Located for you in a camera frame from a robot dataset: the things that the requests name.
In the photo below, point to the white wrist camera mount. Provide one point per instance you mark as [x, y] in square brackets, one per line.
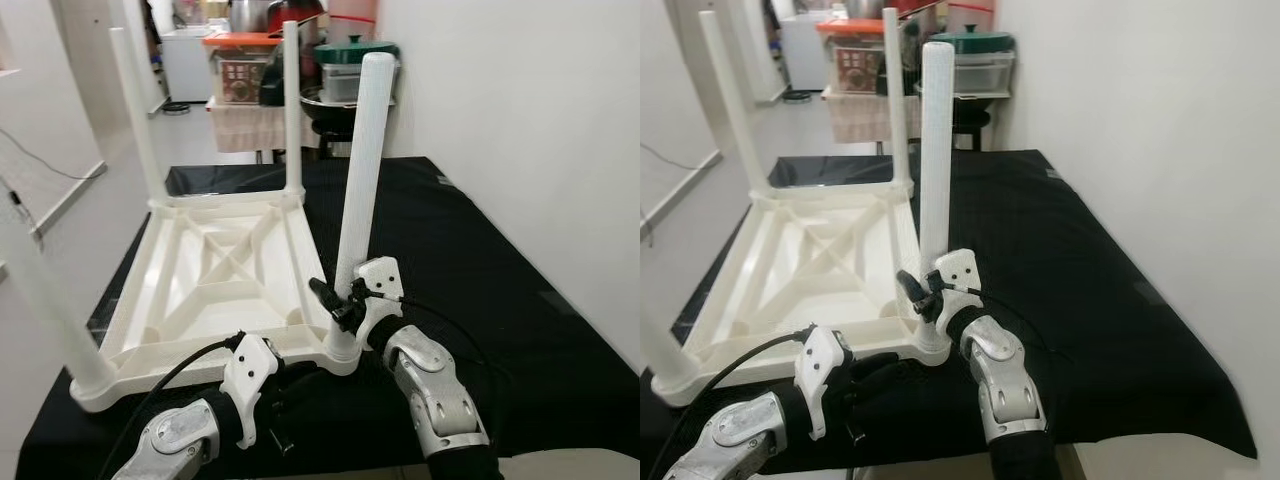
[960, 270]
[820, 370]
[245, 375]
[380, 280]

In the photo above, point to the beige table cover cloth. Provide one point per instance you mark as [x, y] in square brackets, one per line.
[860, 115]
[250, 125]

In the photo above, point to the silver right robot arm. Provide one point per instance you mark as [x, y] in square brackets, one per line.
[1005, 385]
[435, 390]

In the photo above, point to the black round floor mat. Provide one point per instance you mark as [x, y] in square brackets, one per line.
[176, 107]
[797, 96]

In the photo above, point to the green pot lid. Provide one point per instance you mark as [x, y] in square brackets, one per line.
[980, 42]
[345, 52]

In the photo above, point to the red cooking pot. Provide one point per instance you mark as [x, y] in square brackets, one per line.
[915, 8]
[295, 12]

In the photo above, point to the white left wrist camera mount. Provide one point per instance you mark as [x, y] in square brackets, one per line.
[820, 370]
[245, 375]

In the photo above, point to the clear plastic container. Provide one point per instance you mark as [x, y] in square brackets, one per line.
[340, 85]
[985, 75]

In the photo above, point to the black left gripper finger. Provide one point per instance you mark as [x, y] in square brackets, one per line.
[876, 368]
[298, 376]

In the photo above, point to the orange lidded storage box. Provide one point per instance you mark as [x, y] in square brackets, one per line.
[235, 70]
[850, 60]

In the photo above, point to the white plastic table top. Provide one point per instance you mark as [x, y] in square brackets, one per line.
[180, 290]
[780, 290]

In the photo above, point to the black tablecloth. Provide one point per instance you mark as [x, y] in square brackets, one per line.
[480, 260]
[1080, 260]

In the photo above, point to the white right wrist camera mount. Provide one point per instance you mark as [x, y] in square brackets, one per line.
[380, 280]
[960, 270]

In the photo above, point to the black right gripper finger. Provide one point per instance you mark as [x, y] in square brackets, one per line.
[917, 294]
[330, 302]

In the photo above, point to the white cabinet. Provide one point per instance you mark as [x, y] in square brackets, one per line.
[187, 65]
[805, 50]

